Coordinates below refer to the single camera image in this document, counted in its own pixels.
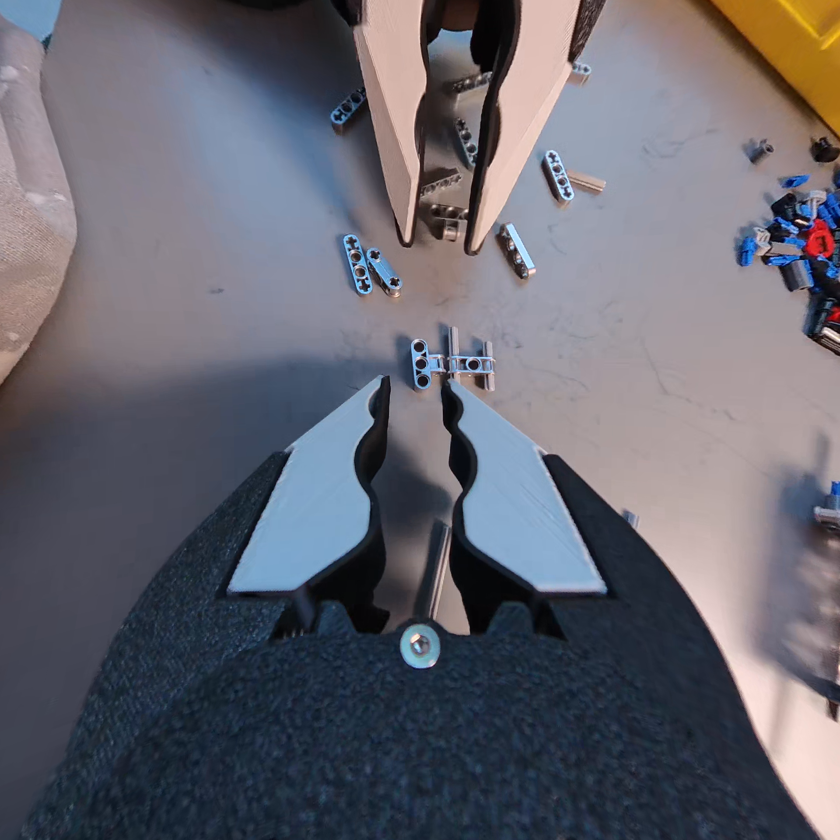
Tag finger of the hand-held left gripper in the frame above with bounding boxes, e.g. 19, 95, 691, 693
354, 0, 432, 248
462, 0, 580, 257

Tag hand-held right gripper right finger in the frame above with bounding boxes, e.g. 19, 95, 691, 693
440, 379, 609, 639

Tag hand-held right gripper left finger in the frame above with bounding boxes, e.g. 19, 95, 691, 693
226, 375, 392, 635

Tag grey thin toy beam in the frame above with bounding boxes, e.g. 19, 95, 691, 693
497, 223, 536, 280

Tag grey twin axle assembly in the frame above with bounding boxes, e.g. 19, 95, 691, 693
446, 325, 497, 393

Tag grey three-hole pin connector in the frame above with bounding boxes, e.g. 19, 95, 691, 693
410, 336, 448, 392

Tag grey desk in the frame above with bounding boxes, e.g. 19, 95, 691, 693
0, 0, 840, 840

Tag grey four-hole thin beam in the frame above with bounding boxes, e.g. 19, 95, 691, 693
541, 150, 576, 204
342, 234, 375, 295

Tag grey three-hole thin beam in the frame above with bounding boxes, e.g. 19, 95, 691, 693
365, 247, 404, 298

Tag yellow plastic parts bin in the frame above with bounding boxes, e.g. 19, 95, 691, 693
707, 0, 840, 140

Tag pile of small toy connectors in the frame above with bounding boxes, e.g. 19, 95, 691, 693
735, 172, 840, 358

